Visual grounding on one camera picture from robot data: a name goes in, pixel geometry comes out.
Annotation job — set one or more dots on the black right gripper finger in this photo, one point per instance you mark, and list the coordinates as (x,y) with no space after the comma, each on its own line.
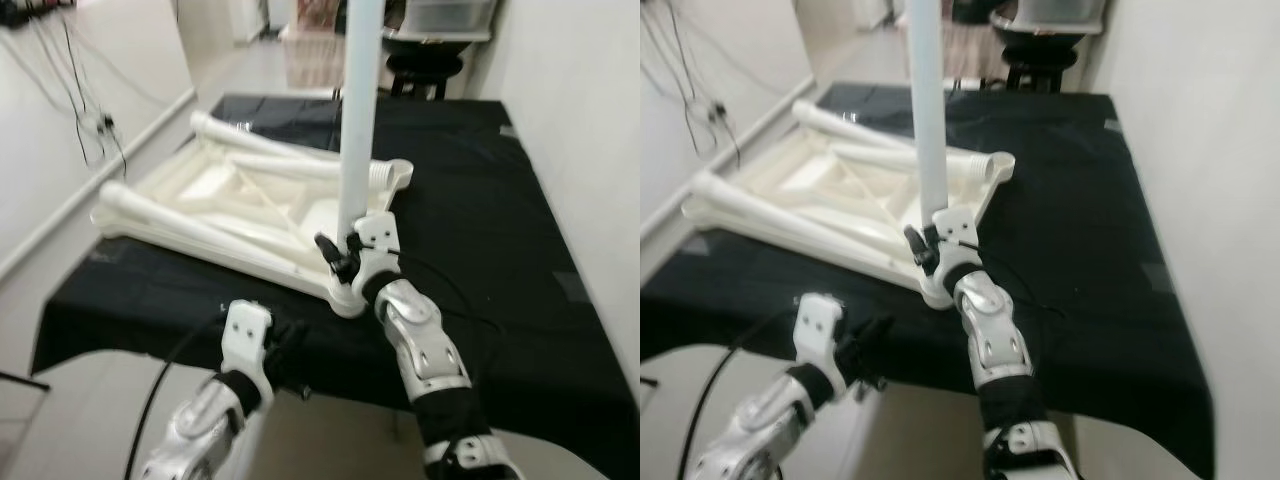
(918,246)
(331,253)

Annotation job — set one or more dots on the white plastic children table top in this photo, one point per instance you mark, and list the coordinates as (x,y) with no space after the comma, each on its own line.
(215,185)
(800,175)

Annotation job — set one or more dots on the black tablecloth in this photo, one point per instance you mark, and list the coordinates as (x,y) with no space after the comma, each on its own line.
(1080,250)
(480,250)

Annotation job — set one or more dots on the beige cloth covered table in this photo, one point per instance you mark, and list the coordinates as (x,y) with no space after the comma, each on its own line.
(315,60)
(975,50)

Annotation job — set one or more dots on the black round stool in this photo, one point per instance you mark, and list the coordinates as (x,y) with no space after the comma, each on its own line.
(425,65)
(1035,55)

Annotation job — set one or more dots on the clear plastic storage box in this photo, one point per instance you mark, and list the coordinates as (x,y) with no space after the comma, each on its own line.
(450,12)
(1060,10)

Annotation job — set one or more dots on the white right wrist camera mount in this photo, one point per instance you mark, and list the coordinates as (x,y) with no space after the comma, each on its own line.
(378,235)
(962,225)

